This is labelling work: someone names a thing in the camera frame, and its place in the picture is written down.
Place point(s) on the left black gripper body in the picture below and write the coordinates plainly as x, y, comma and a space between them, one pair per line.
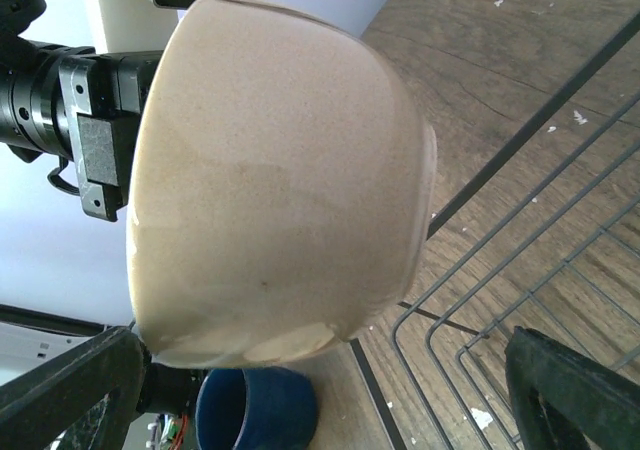
104, 98

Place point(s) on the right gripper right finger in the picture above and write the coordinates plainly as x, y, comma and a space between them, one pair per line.
561, 399

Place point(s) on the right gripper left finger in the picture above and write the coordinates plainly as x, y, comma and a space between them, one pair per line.
86, 396

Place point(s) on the dark blue ceramic mug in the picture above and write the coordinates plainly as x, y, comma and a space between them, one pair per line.
258, 408

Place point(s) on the cream ceramic bowl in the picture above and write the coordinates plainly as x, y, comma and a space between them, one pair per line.
281, 189

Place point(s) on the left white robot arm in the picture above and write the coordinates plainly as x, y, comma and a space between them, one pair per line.
33, 118

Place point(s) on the grey wire dish rack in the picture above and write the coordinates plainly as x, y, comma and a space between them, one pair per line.
563, 261

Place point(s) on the black aluminium frame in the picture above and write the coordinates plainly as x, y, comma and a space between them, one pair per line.
483, 78

